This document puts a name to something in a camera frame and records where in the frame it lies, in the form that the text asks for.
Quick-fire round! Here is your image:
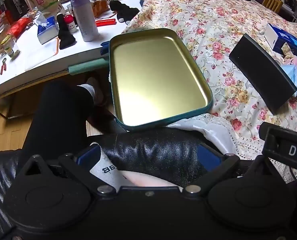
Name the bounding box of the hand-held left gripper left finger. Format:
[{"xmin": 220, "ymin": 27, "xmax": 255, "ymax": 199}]
[{"xmin": 21, "ymin": 145, "xmax": 117, "ymax": 196}]

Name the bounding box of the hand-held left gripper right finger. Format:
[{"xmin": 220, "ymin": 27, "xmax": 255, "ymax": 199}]
[{"xmin": 183, "ymin": 144, "xmax": 271, "ymax": 197}]

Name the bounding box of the white printed sock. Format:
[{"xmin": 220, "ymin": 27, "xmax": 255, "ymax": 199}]
[{"xmin": 90, "ymin": 144, "xmax": 184, "ymax": 193}]

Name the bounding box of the blue face mask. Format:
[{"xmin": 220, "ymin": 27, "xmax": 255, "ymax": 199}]
[{"xmin": 280, "ymin": 63, "xmax": 297, "ymax": 98}]

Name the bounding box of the teal tin tray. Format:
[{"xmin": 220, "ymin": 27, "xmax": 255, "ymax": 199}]
[{"xmin": 108, "ymin": 28, "xmax": 213, "ymax": 132}]

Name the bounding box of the white lace cloth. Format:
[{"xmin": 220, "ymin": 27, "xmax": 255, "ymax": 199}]
[{"xmin": 168, "ymin": 114, "xmax": 239, "ymax": 155}]

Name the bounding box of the person's leg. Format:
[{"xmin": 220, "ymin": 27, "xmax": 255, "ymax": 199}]
[{"xmin": 21, "ymin": 77, "xmax": 109, "ymax": 160}]

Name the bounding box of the green foam edge guard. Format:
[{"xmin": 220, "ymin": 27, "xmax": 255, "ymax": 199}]
[{"xmin": 68, "ymin": 57, "xmax": 109, "ymax": 76}]

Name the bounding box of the blue cardboard box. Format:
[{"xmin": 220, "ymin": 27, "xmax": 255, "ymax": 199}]
[{"xmin": 264, "ymin": 23, "xmax": 297, "ymax": 60}]

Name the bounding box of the dark blue cloth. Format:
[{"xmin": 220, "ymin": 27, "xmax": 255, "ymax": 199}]
[{"xmin": 100, "ymin": 41, "xmax": 110, "ymax": 57}]

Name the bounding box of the black sock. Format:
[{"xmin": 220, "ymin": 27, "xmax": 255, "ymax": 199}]
[{"xmin": 56, "ymin": 12, "xmax": 77, "ymax": 50}]

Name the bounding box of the floral bedspread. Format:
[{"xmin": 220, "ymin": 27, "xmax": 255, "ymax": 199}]
[{"xmin": 122, "ymin": 0, "xmax": 297, "ymax": 183}]

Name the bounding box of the blue white tissue box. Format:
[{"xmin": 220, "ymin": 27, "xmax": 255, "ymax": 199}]
[{"xmin": 35, "ymin": 12, "xmax": 59, "ymax": 45}]

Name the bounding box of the small red cap bottle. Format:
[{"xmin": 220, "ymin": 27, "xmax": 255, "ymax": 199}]
[{"xmin": 64, "ymin": 14, "xmax": 78, "ymax": 34}]

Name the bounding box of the red utility knife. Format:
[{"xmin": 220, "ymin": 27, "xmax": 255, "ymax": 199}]
[{"xmin": 96, "ymin": 17, "xmax": 117, "ymax": 27}]

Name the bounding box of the glass jar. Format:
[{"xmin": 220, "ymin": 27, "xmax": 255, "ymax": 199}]
[{"xmin": 0, "ymin": 34, "xmax": 21, "ymax": 59}]

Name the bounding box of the purple thermos bottle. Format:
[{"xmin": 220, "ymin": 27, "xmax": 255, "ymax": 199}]
[{"xmin": 70, "ymin": 0, "xmax": 100, "ymax": 42}]

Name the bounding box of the wooden chair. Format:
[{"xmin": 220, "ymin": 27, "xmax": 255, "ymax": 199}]
[{"xmin": 262, "ymin": 0, "xmax": 283, "ymax": 13}]

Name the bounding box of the red snack packet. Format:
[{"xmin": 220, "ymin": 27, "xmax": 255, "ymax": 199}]
[{"xmin": 7, "ymin": 15, "xmax": 36, "ymax": 39}]

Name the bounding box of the wooden heart-shaped box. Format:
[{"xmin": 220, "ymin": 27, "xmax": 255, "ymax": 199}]
[{"xmin": 92, "ymin": 0, "xmax": 110, "ymax": 18}]

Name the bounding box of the black glove with grey fingertips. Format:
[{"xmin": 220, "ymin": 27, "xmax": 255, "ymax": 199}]
[{"xmin": 109, "ymin": 0, "xmax": 140, "ymax": 25}]

